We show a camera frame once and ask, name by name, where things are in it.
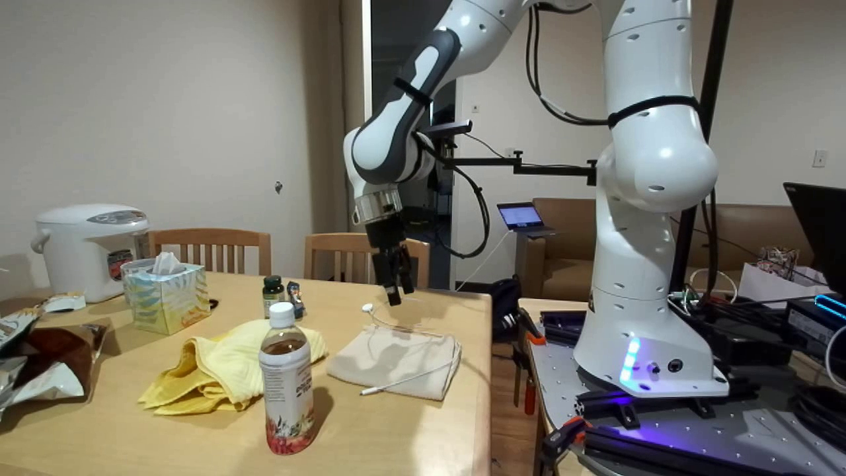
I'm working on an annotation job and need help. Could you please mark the tea bottle with white cap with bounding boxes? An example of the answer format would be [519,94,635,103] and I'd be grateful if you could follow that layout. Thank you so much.
[260,302,318,456]

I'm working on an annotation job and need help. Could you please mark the black box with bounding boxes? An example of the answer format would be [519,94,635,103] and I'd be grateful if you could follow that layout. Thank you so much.
[536,308,592,348]

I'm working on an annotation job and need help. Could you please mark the tablet with blue screen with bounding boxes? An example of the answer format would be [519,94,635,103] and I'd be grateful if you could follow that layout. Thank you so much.
[495,201,550,236]

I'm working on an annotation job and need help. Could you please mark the wooden slat-back chair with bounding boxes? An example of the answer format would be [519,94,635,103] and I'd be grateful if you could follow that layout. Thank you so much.
[144,226,275,277]
[301,230,433,291]

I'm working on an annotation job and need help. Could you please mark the black monitor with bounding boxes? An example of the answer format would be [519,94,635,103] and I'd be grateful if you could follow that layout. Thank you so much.
[780,179,846,299]

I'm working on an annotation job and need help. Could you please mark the white electric water boiler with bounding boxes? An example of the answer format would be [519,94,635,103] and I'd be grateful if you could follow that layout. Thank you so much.
[31,204,152,303]

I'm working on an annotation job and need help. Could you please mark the white snack wrapper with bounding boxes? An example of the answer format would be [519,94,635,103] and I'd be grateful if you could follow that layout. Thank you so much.
[0,359,87,417]

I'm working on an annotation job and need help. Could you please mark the beige folded cloth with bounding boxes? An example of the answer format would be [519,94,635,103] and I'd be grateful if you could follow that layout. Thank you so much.
[325,325,466,405]

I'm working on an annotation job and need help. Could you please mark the silver snack wrapper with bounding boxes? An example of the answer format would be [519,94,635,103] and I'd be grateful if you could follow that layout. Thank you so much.
[0,302,46,353]

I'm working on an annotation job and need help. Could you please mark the white paper napkin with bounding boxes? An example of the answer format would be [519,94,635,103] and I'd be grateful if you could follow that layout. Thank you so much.
[37,292,91,318]

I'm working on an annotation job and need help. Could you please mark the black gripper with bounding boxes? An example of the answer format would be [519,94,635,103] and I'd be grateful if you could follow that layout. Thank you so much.
[362,208,417,308]

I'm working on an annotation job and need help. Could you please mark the brown snack bag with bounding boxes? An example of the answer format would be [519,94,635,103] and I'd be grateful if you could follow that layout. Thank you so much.
[18,320,115,398]

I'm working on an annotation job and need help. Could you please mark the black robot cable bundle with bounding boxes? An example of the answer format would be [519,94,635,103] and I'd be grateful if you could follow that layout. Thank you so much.
[523,0,620,127]

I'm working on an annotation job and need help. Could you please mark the brown sofa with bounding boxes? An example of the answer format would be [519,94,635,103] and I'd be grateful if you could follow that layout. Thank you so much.
[515,196,817,302]

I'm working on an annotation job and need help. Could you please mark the orange black clamp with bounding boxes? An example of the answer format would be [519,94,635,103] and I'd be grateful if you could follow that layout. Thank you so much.
[514,307,550,417]
[536,411,592,466]

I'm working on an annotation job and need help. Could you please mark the white paper sheet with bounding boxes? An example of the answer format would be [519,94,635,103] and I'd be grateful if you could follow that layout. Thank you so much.
[737,262,830,312]

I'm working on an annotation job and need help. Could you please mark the blue lit electronic device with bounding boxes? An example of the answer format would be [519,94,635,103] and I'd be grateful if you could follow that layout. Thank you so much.
[786,291,846,353]

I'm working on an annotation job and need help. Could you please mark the tissue box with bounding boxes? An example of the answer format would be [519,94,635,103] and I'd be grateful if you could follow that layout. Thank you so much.
[121,250,215,337]

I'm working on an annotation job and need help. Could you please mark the yellow towel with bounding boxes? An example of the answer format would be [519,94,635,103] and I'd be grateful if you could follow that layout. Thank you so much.
[138,318,331,417]

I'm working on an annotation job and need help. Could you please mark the thin white cable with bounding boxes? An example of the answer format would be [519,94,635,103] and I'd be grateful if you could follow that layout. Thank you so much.
[358,302,464,398]

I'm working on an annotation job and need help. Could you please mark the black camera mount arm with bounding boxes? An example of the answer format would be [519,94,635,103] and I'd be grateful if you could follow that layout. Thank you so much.
[445,151,601,184]

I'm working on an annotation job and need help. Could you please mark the grey perforated base plate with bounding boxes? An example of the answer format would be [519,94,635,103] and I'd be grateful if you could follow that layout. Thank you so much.
[526,337,846,476]

